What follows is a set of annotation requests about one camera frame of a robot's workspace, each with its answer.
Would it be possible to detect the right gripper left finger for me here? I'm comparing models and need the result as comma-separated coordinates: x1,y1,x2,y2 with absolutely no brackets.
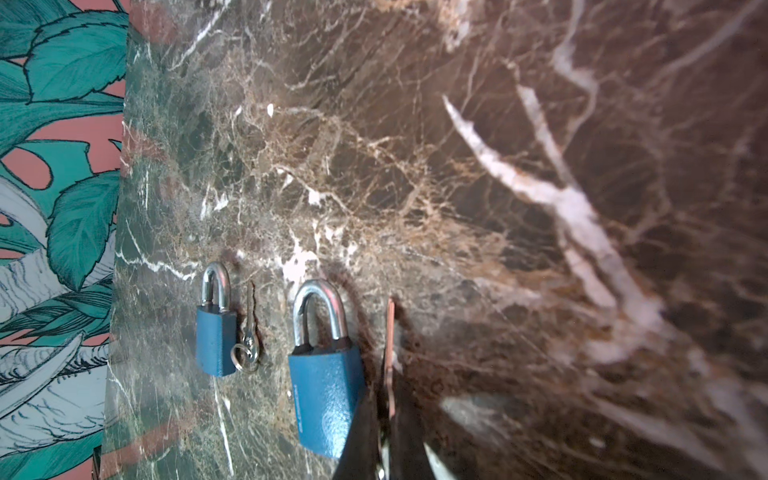
332,389,380,480

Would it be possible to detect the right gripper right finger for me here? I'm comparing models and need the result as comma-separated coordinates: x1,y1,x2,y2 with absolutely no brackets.
383,297,435,479

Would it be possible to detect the blue padlock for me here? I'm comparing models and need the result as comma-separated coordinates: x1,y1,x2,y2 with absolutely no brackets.
195,261,237,377
288,279,365,459

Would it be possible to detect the small silver key with ring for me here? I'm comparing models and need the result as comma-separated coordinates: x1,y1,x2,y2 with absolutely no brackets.
230,281,262,374

